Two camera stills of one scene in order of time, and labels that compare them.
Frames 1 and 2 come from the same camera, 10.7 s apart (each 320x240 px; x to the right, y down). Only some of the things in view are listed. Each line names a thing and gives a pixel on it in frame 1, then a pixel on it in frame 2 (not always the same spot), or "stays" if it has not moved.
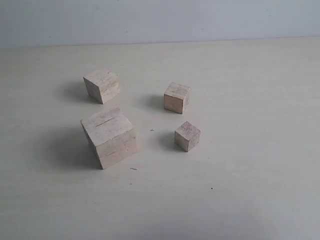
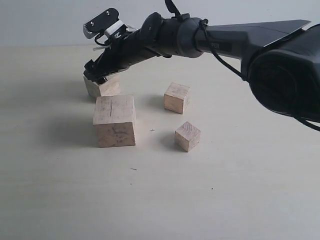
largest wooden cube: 111,136 to 114,117
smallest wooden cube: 187,136 stays
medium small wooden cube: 176,97 stays
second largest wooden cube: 101,84 stays
